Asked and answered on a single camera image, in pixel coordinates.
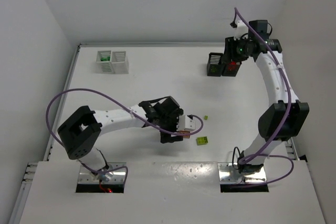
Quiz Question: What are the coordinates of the red lego brick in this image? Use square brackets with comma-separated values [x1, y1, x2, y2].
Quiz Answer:
[227, 62, 239, 72]

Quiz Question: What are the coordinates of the orange lego plate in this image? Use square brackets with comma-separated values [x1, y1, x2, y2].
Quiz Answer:
[177, 131, 191, 139]

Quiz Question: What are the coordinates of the lime lego brick large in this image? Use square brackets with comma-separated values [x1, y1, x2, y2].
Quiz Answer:
[196, 136, 208, 146]

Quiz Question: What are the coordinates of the lime lego brick small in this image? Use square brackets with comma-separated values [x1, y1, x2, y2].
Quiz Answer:
[209, 67, 218, 76]

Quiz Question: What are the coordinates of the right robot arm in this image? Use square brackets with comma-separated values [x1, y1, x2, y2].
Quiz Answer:
[206, 20, 309, 174]

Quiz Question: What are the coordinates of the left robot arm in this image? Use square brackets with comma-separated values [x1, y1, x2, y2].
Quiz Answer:
[57, 97, 187, 174]

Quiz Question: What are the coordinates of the black slotted bin right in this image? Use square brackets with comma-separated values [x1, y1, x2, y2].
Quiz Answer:
[222, 61, 241, 77]

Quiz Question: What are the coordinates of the black slotted bin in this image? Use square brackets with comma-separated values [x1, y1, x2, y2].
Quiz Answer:
[207, 52, 224, 77]
[222, 61, 241, 77]

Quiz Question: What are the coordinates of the black slotted bin left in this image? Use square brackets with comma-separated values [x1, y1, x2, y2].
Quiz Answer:
[207, 52, 224, 77]

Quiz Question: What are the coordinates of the white slotted bin right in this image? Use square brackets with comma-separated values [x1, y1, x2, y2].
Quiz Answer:
[111, 51, 129, 74]

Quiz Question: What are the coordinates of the white slotted bin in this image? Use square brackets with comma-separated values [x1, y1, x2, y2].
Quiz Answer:
[96, 50, 114, 73]
[111, 51, 129, 74]

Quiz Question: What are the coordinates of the white slotted bin left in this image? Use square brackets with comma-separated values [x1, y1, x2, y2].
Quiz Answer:
[96, 50, 114, 73]

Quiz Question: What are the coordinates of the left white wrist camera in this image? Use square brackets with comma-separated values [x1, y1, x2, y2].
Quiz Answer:
[178, 115, 196, 132]

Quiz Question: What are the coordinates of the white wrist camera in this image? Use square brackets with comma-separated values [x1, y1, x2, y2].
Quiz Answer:
[234, 20, 248, 40]
[178, 115, 196, 132]

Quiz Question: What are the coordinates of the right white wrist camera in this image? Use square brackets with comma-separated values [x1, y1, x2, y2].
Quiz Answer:
[234, 20, 248, 40]

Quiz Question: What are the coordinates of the aluminium frame rail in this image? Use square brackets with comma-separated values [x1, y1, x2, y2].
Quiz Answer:
[78, 42, 225, 48]

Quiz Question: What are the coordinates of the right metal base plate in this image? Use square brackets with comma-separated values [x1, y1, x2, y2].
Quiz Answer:
[218, 163, 267, 185]

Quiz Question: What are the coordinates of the metal base plate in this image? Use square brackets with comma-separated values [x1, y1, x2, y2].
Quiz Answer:
[78, 163, 127, 184]
[218, 163, 267, 185]

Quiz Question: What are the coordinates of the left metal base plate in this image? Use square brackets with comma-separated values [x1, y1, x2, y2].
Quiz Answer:
[78, 163, 127, 184]

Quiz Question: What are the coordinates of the right side aluminium rail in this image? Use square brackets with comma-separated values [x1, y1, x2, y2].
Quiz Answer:
[285, 137, 300, 161]

